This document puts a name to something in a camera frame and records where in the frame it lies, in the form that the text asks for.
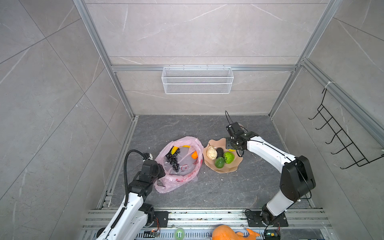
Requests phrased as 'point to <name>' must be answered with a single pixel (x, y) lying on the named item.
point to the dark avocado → (220, 152)
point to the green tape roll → (179, 234)
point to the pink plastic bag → (181, 158)
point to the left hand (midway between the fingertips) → (160, 163)
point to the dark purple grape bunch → (172, 159)
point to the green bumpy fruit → (228, 157)
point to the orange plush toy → (224, 232)
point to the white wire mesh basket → (197, 80)
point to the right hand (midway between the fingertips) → (231, 142)
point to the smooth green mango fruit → (219, 162)
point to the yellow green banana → (175, 148)
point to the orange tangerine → (194, 155)
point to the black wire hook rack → (359, 159)
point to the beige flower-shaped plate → (210, 163)
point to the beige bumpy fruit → (211, 152)
